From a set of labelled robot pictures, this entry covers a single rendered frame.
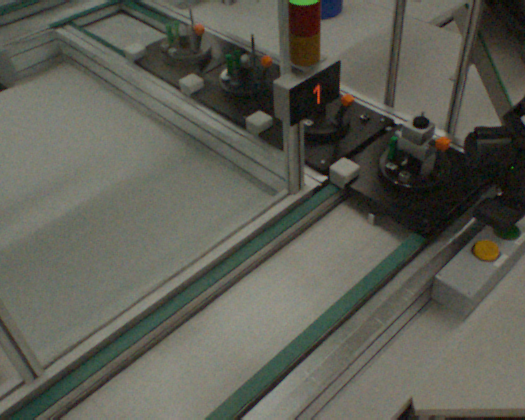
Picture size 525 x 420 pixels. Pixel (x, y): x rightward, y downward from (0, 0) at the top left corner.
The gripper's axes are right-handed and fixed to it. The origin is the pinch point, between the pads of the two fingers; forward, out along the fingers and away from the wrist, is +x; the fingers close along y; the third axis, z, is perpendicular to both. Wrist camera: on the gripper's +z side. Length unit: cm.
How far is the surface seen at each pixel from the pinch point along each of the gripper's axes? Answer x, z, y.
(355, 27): 14, 83, -60
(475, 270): 4.3, -1.2, 11.6
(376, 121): 3.2, 37.4, -10.6
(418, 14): 14, 73, -80
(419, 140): -6.6, 19.7, 0.6
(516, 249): 4.3, -3.7, 2.4
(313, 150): 3.5, 40.7, 6.6
